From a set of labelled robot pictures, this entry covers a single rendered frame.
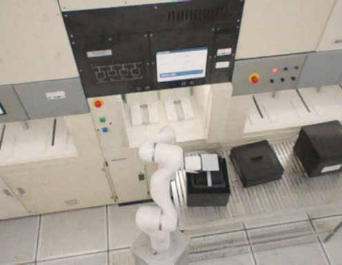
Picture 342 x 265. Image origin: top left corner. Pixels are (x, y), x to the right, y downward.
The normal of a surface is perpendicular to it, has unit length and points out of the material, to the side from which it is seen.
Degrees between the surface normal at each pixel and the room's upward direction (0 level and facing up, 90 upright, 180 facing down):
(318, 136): 0
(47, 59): 90
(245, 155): 0
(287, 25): 90
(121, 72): 90
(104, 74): 90
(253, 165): 0
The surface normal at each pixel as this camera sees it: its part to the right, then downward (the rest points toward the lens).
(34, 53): 0.15, 0.76
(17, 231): -0.01, -0.64
